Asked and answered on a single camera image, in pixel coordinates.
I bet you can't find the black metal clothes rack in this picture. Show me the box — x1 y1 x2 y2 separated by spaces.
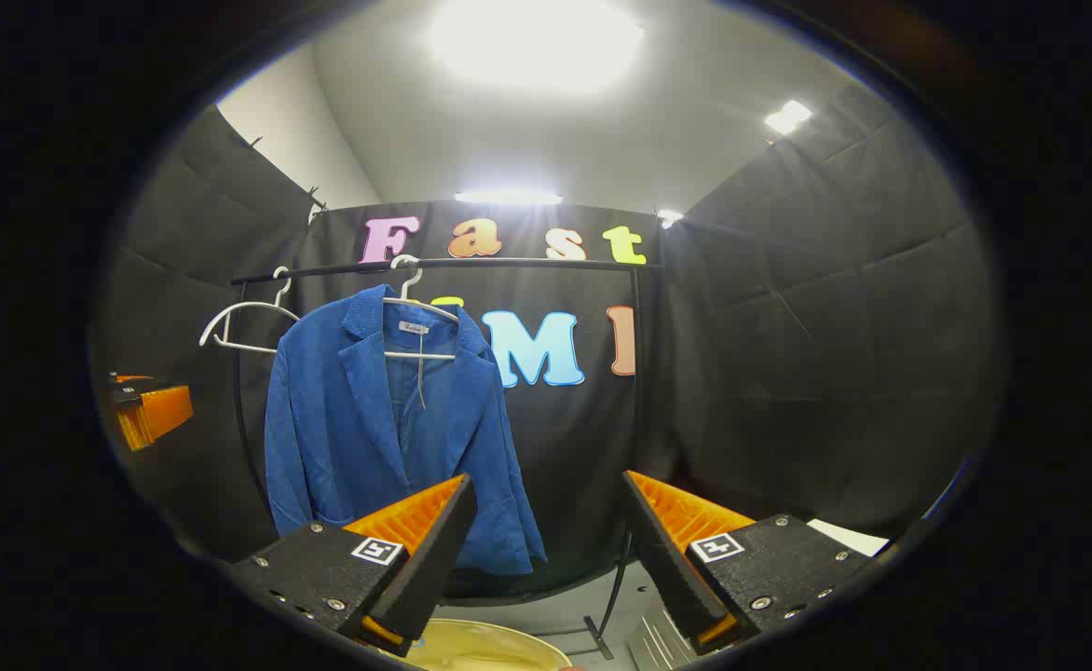
229 258 663 661

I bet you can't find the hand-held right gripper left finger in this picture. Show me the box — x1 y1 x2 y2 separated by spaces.
227 473 478 659

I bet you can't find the blue corduroy jacket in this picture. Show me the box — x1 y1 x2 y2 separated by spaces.
264 284 549 576

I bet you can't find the white plastic hanger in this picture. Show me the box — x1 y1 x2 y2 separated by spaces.
383 254 461 363
199 267 303 355

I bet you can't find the large ceiling light panel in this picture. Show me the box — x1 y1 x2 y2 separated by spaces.
428 0 646 96

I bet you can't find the long ceiling light strip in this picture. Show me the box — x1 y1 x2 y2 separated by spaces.
454 191 565 207

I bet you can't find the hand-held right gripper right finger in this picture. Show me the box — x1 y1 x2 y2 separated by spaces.
622 471 875 655

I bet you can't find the grey ribbed panel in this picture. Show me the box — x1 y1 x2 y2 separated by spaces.
627 604 698 671

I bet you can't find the beige laundry hamper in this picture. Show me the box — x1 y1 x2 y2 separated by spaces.
404 618 577 671

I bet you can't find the white flat board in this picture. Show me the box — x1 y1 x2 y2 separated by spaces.
806 518 892 558

